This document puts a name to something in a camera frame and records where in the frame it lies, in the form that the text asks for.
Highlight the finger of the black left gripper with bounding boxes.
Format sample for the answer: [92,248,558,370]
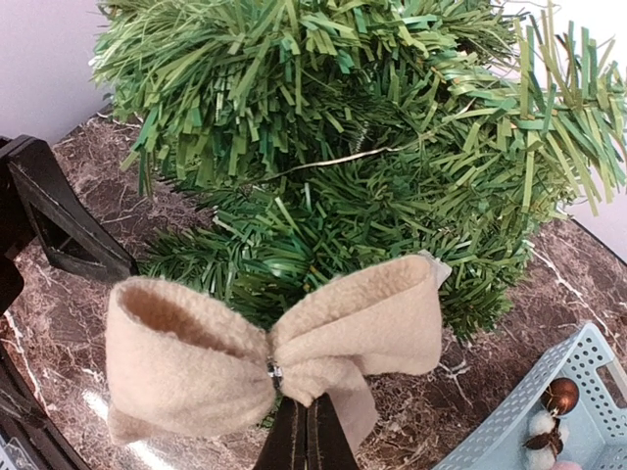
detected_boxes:
[1,135,138,279]

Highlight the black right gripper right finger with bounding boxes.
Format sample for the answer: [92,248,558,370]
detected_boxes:
[308,394,357,470]

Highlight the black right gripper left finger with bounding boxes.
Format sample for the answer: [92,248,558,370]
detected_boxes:
[257,398,305,470]

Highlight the brown gingerbread ornament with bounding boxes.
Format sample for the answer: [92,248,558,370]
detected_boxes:
[106,254,443,449]

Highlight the light blue plastic basket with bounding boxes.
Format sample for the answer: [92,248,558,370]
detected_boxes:
[437,323,626,470]

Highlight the small green christmas tree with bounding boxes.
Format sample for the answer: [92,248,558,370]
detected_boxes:
[92,1,626,338]

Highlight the fairy light wire string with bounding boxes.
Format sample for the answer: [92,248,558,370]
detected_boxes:
[254,121,442,185]

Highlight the pink pompom ornament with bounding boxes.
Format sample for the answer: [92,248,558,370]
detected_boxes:
[550,460,583,470]

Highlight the white cotton ball ornament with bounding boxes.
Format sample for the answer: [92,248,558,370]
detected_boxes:
[522,409,569,470]

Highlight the dark red bauble ornament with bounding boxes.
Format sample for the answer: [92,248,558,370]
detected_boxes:
[540,377,580,416]

